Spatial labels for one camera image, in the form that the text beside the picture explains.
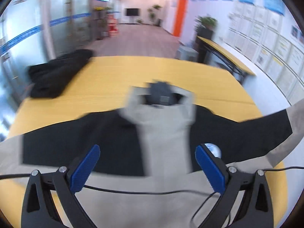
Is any grey and black jacket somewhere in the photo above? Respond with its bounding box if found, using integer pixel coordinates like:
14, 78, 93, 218
1, 86, 303, 227

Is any black garment on table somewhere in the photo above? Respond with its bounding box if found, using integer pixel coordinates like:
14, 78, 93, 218
28, 49, 94, 98

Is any grey plastic stool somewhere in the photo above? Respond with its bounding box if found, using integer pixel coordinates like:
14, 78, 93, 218
175, 45, 198, 62

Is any potted green plant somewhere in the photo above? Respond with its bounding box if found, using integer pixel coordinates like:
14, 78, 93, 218
195, 16, 217, 40

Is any red crates stack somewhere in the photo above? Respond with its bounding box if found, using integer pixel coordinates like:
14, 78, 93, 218
108, 14, 119, 37

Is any black cable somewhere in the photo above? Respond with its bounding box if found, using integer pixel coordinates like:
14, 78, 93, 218
0, 166, 304, 228

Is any wall television screen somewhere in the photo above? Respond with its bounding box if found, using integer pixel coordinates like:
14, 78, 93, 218
125, 8, 140, 17

